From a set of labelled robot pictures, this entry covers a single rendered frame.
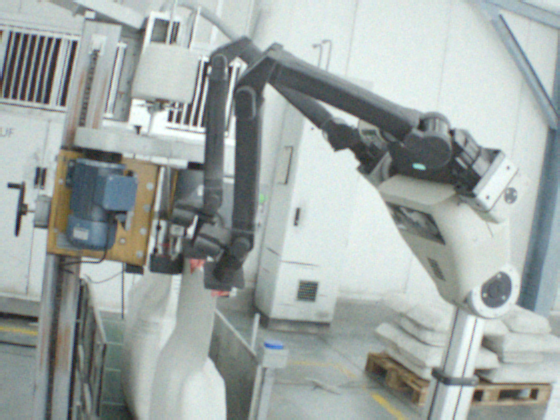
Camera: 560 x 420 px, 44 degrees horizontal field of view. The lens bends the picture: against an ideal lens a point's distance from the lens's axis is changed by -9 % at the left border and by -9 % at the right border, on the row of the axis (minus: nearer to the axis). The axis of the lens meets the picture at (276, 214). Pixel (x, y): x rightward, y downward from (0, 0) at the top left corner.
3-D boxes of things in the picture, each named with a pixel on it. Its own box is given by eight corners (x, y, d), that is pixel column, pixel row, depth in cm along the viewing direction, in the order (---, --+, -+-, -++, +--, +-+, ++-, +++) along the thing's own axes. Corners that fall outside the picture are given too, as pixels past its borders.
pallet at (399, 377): (552, 405, 491) (557, 386, 490) (413, 406, 453) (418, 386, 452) (492, 371, 573) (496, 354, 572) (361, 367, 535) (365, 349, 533)
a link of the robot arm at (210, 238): (250, 245, 167) (259, 222, 174) (203, 223, 166) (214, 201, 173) (232, 279, 174) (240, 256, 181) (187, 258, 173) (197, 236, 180)
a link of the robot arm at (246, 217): (258, 91, 143) (270, 68, 151) (230, 87, 143) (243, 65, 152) (252, 260, 169) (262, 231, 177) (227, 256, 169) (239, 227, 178)
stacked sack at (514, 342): (566, 357, 491) (571, 338, 490) (496, 355, 470) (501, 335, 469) (533, 342, 533) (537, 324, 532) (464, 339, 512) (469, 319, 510)
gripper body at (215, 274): (201, 264, 184) (210, 247, 178) (240, 269, 187) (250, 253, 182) (202, 286, 180) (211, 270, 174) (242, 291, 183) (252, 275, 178)
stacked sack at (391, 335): (472, 356, 512) (477, 337, 510) (396, 354, 487) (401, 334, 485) (441, 340, 551) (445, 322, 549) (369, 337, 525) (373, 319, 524)
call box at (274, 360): (285, 368, 228) (289, 351, 228) (261, 366, 226) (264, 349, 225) (278, 361, 236) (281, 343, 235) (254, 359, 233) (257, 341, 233)
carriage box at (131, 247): (147, 267, 224) (162, 165, 222) (41, 252, 214) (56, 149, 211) (137, 252, 248) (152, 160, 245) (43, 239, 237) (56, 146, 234)
